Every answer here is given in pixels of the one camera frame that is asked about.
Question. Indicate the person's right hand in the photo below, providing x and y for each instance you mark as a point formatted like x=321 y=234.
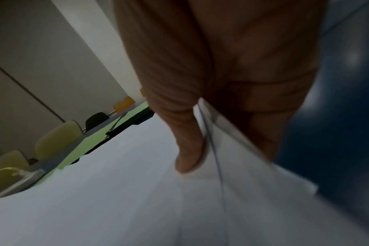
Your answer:
x=221 y=60

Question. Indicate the white paper sheet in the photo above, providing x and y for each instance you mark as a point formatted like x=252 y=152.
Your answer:
x=248 y=173

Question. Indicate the orange chair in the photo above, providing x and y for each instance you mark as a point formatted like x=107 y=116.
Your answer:
x=142 y=92
x=123 y=103

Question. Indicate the black chair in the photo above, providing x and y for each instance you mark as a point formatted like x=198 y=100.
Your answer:
x=95 y=120

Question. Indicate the green table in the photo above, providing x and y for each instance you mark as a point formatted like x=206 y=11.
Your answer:
x=93 y=140

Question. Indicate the pale yellow chair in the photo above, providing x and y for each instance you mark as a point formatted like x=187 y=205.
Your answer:
x=58 y=139
x=6 y=165

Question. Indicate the white power strip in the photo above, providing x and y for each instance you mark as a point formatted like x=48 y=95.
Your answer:
x=18 y=181

